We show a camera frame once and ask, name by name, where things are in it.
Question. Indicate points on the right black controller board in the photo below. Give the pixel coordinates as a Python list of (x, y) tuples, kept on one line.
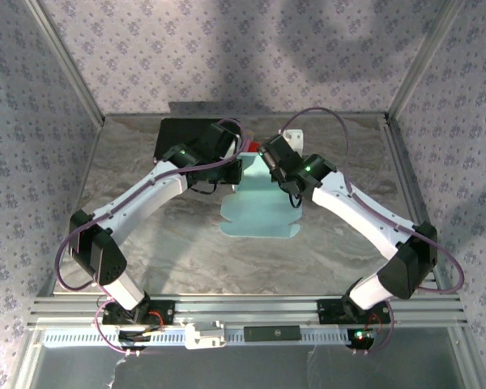
[(362, 342)]

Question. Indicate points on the small black rectangular box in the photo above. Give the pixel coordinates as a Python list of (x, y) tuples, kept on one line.
[(271, 333)]

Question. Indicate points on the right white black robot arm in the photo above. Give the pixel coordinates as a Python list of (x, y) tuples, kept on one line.
[(409, 259)]

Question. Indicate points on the red block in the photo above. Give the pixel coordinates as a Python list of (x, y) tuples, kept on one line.
[(255, 146)]

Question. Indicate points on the left black controller board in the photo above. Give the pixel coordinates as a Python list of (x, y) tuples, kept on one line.
[(131, 336)]

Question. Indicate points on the black controller board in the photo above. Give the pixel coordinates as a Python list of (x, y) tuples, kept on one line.
[(131, 336), (362, 342)]

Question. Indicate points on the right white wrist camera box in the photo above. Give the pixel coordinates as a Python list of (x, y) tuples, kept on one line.
[(295, 139)]

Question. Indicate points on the black briefcase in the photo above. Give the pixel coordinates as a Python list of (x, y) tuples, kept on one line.
[(174, 133)]

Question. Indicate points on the light blue paper box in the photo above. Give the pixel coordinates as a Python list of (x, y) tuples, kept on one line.
[(259, 215)]

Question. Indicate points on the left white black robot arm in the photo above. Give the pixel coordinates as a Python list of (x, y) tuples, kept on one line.
[(97, 251)]

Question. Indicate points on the white plastic connector piece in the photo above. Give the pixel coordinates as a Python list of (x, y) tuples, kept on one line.
[(202, 340)]

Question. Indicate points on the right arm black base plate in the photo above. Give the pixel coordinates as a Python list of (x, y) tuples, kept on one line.
[(328, 312)]

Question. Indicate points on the aluminium side rail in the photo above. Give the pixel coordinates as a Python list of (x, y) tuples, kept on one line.
[(95, 142), (401, 162)]

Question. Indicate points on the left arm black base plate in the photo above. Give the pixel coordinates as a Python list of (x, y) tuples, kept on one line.
[(166, 312)]

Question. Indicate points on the aluminium frame post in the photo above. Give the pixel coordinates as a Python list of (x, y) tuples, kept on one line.
[(425, 61), (66, 61)]

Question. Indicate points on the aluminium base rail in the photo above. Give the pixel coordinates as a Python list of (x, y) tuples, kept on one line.
[(247, 308)]

